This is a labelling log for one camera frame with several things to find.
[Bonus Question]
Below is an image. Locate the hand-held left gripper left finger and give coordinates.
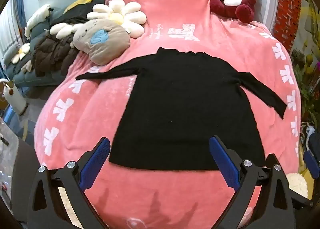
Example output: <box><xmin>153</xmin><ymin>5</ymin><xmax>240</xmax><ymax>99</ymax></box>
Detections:
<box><xmin>27</xmin><ymin>137</ymin><xmax>112</xmax><ymax>229</ymax></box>

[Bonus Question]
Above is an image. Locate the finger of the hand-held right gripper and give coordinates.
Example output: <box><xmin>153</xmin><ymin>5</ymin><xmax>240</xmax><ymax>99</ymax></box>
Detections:
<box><xmin>303</xmin><ymin>150</ymin><xmax>320</xmax><ymax>180</ymax></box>

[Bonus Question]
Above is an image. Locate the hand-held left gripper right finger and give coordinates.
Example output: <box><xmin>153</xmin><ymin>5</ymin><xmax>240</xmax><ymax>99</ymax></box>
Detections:
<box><xmin>209</xmin><ymin>135</ymin><xmax>314</xmax><ymax>229</ymax></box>

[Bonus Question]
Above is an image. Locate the black long-sleeved sweater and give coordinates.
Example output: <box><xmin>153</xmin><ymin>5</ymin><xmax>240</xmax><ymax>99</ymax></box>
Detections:
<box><xmin>75</xmin><ymin>47</ymin><xmax>287</xmax><ymax>171</ymax></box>

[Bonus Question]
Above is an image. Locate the white fluffy cushion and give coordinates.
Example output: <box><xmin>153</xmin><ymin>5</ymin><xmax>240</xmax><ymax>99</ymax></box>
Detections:
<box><xmin>285</xmin><ymin>173</ymin><xmax>308</xmax><ymax>198</ymax></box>

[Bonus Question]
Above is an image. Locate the pink blanket with white bows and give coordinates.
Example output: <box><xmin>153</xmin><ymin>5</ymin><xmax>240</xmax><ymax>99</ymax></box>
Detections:
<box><xmin>33</xmin><ymin>0</ymin><xmax>302</xmax><ymax>229</ymax></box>

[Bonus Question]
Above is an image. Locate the green potted plant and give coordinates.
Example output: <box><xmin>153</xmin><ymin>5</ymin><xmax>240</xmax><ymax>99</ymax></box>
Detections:
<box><xmin>291</xmin><ymin>0</ymin><xmax>320</xmax><ymax>122</ymax></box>

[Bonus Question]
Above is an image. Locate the blue-grey sofa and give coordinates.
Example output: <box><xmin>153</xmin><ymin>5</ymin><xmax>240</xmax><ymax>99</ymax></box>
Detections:
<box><xmin>0</xmin><ymin>0</ymin><xmax>110</xmax><ymax>87</ymax></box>

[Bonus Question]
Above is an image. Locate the brown puffer jacket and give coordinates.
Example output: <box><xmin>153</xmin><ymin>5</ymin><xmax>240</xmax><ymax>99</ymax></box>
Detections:
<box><xmin>32</xmin><ymin>35</ymin><xmax>79</xmax><ymax>77</ymax></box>

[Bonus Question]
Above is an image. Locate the beige cartoon face pillow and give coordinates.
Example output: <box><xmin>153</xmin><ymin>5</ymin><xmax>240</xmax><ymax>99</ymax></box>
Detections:
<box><xmin>71</xmin><ymin>18</ymin><xmax>131</xmax><ymax>66</ymax></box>

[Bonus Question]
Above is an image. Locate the small white flower pillow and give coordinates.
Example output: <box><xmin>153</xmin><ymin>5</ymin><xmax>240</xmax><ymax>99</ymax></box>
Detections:
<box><xmin>12</xmin><ymin>43</ymin><xmax>31</xmax><ymax>64</ymax></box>

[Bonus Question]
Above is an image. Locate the cream flower-shaped pillow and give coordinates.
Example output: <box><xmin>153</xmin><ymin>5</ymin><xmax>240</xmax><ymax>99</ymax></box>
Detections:
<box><xmin>87</xmin><ymin>0</ymin><xmax>147</xmax><ymax>39</ymax></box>
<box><xmin>49</xmin><ymin>22</ymin><xmax>87</xmax><ymax>40</ymax></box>

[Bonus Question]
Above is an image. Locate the yellow and black cushion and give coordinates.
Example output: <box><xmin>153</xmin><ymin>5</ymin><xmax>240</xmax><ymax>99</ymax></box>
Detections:
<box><xmin>51</xmin><ymin>0</ymin><xmax>110</xmax><ymax>25</ymax></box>

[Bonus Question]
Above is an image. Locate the white goose plush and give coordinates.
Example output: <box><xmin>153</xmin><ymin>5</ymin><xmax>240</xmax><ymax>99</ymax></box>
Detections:
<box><xmin>24</xmin><ymin>4</ymin><xmax>54</xmax><ymax>37</ymax></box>

